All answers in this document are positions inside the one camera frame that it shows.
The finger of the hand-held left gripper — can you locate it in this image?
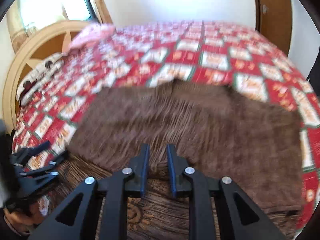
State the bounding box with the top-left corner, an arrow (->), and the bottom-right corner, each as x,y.
14,151 -> 68,198
10,141 -> 52,167

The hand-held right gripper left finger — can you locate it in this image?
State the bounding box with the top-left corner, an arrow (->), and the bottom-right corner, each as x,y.
27,144 -> 151,240

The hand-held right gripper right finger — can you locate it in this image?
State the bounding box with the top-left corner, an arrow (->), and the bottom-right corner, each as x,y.
167,144 -> 287,240

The brown striped garment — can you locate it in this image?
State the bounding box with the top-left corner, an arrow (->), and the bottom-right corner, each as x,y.
49,78 -> 307,240

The person's left hand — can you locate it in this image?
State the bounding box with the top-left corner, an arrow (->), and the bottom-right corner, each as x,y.
4,197 -> 48,233

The white patterned pillow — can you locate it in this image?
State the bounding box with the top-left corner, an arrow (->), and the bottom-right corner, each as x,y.
16,52 -> 66,105

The wooden headboard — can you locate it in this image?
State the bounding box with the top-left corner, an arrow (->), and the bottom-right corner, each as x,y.
2,21 -> 93,132

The yellow patterned curtain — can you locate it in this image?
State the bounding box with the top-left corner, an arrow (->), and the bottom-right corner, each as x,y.
6,2 -> 29,54
93,0 -> 113,25

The red checked printed blanket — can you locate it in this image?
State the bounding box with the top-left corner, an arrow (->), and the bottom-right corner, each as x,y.
11,20 -> 320,222

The pink pillow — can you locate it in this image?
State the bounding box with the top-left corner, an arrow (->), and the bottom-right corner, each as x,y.
67,22 -> 117,53

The window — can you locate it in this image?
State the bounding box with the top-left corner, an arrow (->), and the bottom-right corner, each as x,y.
10,0 -> 95,32

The wooden door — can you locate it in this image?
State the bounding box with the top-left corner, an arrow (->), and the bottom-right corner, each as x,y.
252,0 -> 293,54

